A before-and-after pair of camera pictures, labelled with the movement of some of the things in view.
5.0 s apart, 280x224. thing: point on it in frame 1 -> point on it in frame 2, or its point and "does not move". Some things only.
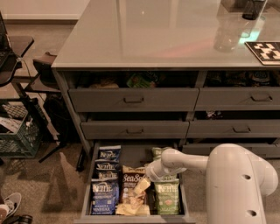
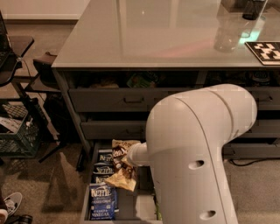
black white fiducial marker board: x=268 y=52 does not move
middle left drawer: x=135 y=129 does not move
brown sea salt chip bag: x=132 y=204 -> x=123 y=171
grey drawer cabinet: x=179 y=76 does not move
